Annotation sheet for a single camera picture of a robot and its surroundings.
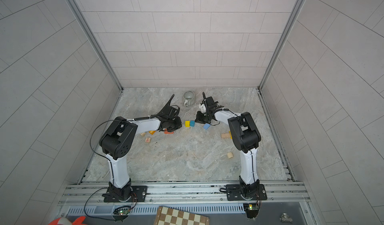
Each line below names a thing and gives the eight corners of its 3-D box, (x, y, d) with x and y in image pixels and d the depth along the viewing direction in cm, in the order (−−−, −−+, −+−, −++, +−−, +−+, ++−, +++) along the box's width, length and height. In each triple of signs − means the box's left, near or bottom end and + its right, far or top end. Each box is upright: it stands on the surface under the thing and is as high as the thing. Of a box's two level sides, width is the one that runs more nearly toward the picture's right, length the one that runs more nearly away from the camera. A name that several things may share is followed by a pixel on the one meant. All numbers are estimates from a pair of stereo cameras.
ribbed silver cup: (185, 109, 106) (184, 102, 101) (182, 98, 113) (181, 92, 107) (196, 106, 108) (196, 100, 102) (192, 96, 114) (192, 89, 109)
